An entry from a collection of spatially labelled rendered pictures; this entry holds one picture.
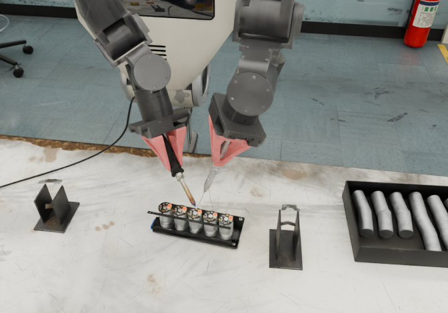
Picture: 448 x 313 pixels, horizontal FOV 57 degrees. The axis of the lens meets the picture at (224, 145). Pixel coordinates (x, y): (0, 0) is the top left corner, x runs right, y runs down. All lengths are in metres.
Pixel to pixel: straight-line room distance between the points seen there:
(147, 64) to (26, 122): 1.92
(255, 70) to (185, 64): 0.54
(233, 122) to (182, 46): 0.43
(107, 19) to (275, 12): 0.29
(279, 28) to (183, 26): 0.45
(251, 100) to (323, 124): 1.85
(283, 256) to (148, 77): 0.38
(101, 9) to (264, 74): 0.31
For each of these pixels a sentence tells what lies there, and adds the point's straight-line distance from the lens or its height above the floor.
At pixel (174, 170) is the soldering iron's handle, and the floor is 0.85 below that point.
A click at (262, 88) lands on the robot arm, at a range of 0.49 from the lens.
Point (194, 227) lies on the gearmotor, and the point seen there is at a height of 0.79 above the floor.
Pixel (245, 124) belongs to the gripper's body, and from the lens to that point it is 0.60.
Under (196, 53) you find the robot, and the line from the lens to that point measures 0.99.
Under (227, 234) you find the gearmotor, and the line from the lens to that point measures 0.74.
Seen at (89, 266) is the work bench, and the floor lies 0.75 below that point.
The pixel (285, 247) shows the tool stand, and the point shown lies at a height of 0.75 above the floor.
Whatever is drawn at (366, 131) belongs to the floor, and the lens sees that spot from 2.35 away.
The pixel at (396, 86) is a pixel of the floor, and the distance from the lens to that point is 2.81.
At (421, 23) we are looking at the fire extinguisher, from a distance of 3.23.
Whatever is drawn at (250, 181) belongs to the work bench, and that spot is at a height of 0.75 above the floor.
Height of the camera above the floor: 1.37
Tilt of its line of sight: 40 degrees down
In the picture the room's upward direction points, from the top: straight up
